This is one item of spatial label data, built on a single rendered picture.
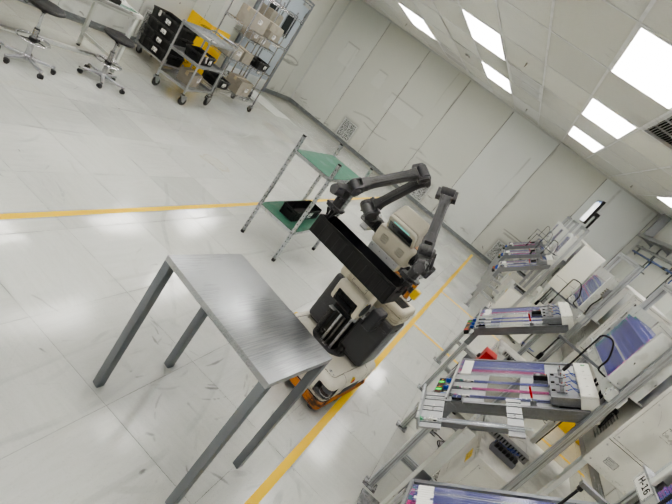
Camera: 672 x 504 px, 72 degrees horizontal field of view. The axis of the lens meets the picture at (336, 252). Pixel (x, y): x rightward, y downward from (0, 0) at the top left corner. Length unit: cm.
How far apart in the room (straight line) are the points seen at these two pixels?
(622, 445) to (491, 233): 890
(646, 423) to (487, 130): 926
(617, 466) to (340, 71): 1099
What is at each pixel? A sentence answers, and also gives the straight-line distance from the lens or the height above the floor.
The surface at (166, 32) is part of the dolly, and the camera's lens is 805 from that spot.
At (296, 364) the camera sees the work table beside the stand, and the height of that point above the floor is 80.
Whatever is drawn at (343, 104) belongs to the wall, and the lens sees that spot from 1231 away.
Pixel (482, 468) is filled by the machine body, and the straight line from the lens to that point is 289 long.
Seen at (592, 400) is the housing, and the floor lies 125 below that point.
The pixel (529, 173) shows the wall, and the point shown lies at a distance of 1128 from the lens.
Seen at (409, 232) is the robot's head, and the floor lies 130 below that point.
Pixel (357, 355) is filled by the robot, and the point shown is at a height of 37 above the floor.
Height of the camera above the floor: 185
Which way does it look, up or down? 20 degrees down
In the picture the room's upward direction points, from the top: 37 degrees clockwise
